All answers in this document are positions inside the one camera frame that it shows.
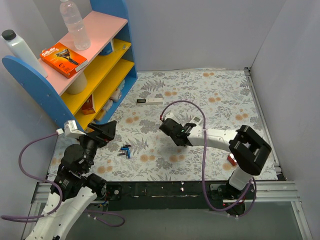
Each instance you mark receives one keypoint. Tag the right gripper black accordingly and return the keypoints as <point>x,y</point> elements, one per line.
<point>168,127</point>

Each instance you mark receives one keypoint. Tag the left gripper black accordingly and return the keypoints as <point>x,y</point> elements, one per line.
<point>100,135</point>

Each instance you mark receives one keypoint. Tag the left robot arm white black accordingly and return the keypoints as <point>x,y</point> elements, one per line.
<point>74,187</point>

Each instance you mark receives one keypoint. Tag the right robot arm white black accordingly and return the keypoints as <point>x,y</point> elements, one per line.
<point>248,148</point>

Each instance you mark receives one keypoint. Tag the white air conditioner remote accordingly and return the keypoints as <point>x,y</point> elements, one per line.
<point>196,120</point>

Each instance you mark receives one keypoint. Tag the pile of blue batteries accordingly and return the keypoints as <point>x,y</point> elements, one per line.
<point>125,150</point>

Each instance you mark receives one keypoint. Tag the white slim remote black end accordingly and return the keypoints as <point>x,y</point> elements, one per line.
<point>149,101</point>

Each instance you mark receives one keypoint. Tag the yellow sponge pack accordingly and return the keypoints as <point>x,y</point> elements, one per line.
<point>100,115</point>

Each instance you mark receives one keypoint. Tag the orange box on shelf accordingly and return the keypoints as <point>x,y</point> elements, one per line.
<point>89,106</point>

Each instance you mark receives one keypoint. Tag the blue pink yellow shelf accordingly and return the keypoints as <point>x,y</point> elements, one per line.
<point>110,61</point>

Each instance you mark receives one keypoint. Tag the beige cylinder container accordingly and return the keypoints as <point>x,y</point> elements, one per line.
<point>78,85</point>

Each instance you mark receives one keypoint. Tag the floral patterned table mat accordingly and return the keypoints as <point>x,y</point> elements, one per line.
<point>141,152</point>

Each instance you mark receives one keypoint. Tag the red silver battery box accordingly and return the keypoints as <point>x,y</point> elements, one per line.
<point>231,159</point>

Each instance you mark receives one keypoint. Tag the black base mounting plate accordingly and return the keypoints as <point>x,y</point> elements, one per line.
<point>176,195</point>

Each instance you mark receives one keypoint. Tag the orange Gillette razor box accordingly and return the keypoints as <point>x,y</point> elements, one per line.
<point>64,60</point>

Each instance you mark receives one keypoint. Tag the clear plastic water bottle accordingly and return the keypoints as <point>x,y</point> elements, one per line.
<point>75,24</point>

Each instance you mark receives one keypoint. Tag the white bottle black cap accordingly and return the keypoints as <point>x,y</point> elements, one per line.
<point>21,50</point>

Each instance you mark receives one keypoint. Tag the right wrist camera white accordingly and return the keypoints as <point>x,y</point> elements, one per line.
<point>168,115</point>

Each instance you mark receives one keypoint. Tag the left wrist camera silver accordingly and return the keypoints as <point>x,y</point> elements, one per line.
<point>70,130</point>

